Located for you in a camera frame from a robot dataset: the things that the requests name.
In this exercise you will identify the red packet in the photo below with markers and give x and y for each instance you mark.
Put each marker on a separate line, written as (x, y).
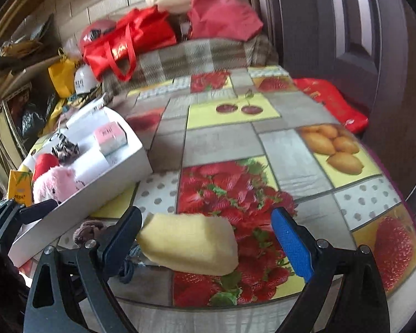
(332, 100)

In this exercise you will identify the yellow bag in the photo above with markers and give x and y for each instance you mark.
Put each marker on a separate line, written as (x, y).
(62, 76)

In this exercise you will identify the pink plush toy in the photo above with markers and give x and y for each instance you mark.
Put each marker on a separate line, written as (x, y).
(55, 184)

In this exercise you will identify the black plastic bag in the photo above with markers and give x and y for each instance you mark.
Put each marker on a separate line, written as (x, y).
(34, 118)

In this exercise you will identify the yellow sponge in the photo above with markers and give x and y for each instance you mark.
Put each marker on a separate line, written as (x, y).
(190, 242)

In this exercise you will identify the white cardboard box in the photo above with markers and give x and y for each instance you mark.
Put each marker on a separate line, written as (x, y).
(90, 197)

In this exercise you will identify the shiny red tote bag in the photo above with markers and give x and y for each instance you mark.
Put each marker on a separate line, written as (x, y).
(138, 34)

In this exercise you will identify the metal storage shelf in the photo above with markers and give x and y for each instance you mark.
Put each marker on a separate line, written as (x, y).
(7, 93)

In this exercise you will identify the dark wooden door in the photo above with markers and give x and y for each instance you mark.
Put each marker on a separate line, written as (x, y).
(350, 24)

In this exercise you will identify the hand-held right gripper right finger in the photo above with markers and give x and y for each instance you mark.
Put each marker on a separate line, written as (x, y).
(293, 246)

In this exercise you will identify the zebra-print scrunchie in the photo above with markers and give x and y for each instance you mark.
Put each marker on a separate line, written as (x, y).
(64, 149)

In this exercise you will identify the red fabric bag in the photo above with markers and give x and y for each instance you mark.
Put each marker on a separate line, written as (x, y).
(222, 14)

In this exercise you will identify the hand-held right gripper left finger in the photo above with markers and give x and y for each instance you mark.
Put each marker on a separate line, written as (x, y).
(121, 246)

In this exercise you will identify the pink tissue pack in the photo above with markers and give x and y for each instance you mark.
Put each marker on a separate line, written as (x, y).
(109, 137)

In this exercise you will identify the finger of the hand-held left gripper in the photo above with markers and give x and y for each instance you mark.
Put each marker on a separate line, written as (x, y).
(38, 210)

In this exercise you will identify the brown scrunchie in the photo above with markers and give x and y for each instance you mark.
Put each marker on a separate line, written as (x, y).
(85, 232)

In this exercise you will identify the yellow packet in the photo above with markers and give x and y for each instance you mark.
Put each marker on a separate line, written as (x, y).
(20, 187)

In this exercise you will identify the red soft toy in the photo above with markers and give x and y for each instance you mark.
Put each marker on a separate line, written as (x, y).
(45, 164)

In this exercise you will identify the fruit-print tablecloth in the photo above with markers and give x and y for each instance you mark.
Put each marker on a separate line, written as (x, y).
(291, 166)

